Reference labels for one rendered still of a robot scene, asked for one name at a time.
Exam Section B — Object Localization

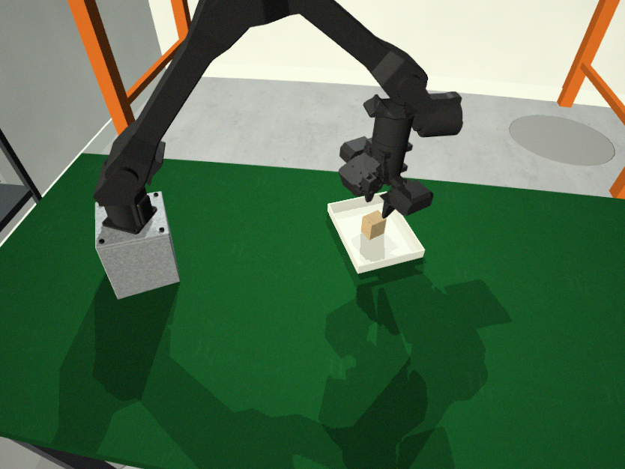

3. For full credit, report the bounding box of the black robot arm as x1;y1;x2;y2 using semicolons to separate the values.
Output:
93;0;463;235

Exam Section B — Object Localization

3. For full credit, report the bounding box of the white tray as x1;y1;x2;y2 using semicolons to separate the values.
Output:
327;192;425;273

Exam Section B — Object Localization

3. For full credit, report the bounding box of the light wooden block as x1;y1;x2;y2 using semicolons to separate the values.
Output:
361;210;387;240

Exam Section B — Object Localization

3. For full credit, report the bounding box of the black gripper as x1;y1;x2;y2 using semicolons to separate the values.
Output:
339;136;433;219

